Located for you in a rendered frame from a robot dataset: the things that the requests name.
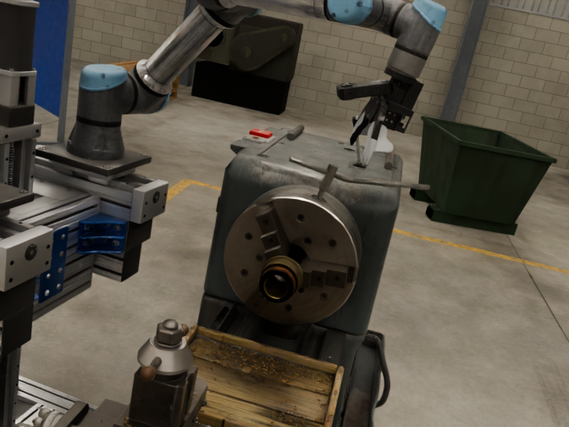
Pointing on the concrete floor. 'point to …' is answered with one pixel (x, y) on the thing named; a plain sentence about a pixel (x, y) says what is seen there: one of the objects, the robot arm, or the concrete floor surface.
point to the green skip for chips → (477, 175)
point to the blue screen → (53, 58)
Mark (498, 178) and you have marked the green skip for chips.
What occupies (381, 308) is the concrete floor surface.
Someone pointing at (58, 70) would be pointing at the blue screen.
